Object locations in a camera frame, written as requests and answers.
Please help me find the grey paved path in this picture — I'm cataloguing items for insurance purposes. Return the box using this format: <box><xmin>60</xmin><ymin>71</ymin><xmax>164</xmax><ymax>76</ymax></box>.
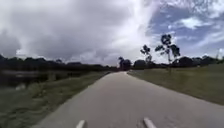
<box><xmin>31</xmin><ymin>70</ymin><xmax>224</xmax><ymax>128</ymax></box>

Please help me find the small thin tree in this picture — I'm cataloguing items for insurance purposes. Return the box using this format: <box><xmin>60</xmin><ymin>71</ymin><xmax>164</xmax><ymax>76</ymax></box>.
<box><xmin>139</xmin><ymin>44</ymin><xmax>154</xmax><ymax>66</ymax></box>

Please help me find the tall thin tree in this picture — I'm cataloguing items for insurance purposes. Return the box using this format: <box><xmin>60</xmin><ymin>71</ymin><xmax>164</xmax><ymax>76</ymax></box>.
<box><xmin>154</xmin><ymin>33</ymin><xmax>182</xmax><ymax>68</ymax></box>

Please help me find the robot's own part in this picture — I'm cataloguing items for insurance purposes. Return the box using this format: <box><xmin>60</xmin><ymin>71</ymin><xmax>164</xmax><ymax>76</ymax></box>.
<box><xmin>75</xmin><ymin>119</ymin><xmax>87</xmax><ymax>128</ymax></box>
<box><xmin>142</xmin><ymin>116</ymin><xmax>157</xmax><ymax>128</ymax></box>

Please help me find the grass field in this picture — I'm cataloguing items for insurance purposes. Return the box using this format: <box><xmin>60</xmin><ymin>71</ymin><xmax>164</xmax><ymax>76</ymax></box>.
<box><xmin>127</xmin><ymin>63</ymin><xmax>224</xmax><ymax>106</ymax></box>

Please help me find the distant row of trees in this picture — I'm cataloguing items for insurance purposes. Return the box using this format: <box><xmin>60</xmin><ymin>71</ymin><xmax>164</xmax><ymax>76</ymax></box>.
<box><xmin>0</xmin><ymin>54</ymin><xmax>224</xmax><ymax>72</ymax></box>

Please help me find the grass verge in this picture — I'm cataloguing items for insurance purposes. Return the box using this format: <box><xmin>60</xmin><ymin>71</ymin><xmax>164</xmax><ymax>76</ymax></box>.
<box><xmin>0</xmin><ymin>70</ymin><xmax>111</xmax><ymax>128</ymax></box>

